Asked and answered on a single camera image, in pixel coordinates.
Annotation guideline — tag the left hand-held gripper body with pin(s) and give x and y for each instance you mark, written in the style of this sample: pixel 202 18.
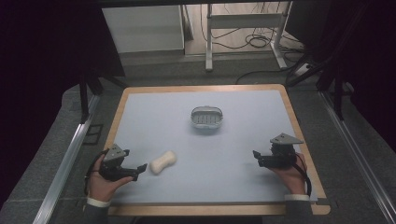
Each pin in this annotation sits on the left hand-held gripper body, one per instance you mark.
pixel 113 157

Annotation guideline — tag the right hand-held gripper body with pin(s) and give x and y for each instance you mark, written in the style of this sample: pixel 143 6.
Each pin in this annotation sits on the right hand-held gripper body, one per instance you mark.
pixel 281 152

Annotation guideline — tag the white soap bar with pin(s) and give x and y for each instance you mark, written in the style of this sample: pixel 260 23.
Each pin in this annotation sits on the white soap bar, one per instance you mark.
pixel 162 162

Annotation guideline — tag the grey soap dish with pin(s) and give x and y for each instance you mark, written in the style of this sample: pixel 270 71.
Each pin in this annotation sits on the grey soap dish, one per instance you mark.
pixel 206 118

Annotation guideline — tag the person's right hand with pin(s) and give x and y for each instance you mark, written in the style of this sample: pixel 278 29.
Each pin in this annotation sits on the person's right hand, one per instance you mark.
pixel 292 179

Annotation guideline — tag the person's left hand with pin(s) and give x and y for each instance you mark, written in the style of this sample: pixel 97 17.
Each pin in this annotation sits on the person's left hand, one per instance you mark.
pixel 104 186

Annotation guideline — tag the light blue table mat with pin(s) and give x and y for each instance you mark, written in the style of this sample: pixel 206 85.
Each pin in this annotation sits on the light blue table mat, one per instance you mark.
pixel 205 174

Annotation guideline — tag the black stand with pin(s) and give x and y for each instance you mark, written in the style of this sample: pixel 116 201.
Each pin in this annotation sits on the black stand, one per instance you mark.
pixel 337 93
pixel 83 99

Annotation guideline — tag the white power strip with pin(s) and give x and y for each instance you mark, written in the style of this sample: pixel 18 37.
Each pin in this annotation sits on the white power strip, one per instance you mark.
pixel 302 69

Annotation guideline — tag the white cabinet panel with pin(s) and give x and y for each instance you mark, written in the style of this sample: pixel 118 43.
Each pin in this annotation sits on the white cabinet panel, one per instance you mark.
pixel 143 28

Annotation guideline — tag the aluminium rail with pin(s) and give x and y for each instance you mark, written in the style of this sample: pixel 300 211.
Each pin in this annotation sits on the aluminium rail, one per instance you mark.
pixel 63 165
pixel 361 158

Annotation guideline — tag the white metal desk frame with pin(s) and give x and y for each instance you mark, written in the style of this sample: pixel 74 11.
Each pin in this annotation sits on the white metal desk frame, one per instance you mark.
pixel 244 21

